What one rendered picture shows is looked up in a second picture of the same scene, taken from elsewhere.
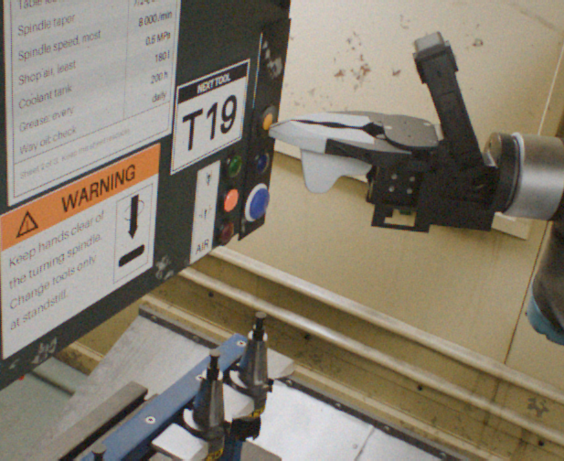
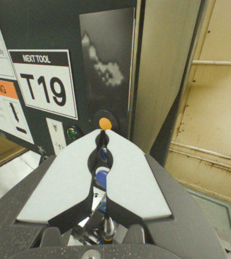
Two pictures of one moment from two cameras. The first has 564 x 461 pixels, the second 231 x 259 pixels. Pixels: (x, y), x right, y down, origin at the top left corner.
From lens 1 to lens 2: 0.79 m
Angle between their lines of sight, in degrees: 77
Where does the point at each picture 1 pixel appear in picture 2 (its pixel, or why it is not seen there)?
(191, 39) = (5, 14)
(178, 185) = (35, 116)
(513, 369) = not seen: outside the picture
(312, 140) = (67, 149)
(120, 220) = (8, 109)
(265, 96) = (99, 99)
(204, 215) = (59, 146)
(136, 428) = not seen: hidden behind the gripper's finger
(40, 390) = (226, 221)
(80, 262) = not seen: outside the picture
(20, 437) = not seen: hidden behind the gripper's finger
